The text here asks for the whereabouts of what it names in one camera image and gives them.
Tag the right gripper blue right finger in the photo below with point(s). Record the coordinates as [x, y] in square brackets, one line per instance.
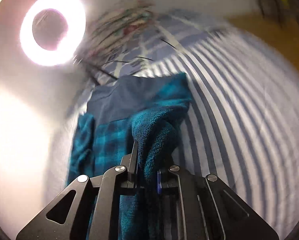
[159, 183]

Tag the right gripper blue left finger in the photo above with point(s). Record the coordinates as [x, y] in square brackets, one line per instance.
[132, 168]

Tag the teal plaid fleece jacket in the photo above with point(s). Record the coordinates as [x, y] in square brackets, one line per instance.
[135, 110]

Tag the black metal clothes rack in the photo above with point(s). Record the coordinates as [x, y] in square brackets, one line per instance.
[278, 10]

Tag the grey striped quilt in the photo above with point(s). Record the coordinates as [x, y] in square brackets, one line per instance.
[242, 123]

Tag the black mini tripod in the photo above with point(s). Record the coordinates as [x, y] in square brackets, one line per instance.
[92, 69]

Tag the folded floral blanket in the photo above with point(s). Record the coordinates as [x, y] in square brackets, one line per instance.
[115, 27]

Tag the blue checked bed sheet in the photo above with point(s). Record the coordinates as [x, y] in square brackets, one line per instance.
[171, 33]

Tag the glowing ring light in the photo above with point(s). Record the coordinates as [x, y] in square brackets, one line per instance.
[52, 31]

